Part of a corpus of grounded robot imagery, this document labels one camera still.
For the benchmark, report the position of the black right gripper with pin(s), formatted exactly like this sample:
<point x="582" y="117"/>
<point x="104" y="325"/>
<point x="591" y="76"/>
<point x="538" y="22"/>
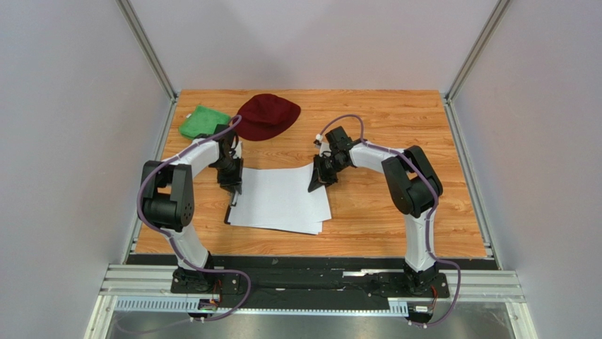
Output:
<point x="322" y="171"/>

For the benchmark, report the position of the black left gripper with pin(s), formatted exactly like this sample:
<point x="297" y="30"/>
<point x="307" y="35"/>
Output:
<point x="229" y="183"/>

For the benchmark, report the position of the white paper sheet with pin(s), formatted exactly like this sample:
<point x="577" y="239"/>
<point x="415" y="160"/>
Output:
<point x="279" y="197"/>
<point x="291" y="228"/>

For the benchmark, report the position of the black clipboard folder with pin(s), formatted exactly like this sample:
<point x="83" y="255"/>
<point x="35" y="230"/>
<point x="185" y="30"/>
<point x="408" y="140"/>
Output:
<point x="232" y="203"/>

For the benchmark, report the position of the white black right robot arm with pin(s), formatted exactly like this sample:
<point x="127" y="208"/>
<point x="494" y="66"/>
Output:
<point x="413" y="185"/>

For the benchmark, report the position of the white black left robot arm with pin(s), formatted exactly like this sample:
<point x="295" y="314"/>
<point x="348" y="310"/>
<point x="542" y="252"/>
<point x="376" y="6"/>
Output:
<point x="165" y="201"/>

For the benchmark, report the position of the green folded cloth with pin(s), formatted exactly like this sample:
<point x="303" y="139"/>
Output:
<point x="202" y="121"/>

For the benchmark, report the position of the dark red cap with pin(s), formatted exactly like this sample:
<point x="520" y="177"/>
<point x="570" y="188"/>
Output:
<point x="266" y="116"/>

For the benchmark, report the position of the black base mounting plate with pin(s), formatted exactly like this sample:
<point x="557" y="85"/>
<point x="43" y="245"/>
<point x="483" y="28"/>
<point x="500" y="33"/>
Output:
<point x="327" y="283"/>

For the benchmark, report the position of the aluminium frame rail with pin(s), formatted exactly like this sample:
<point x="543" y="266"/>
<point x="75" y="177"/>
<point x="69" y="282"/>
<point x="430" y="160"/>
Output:
<point x="136" y="298"/>

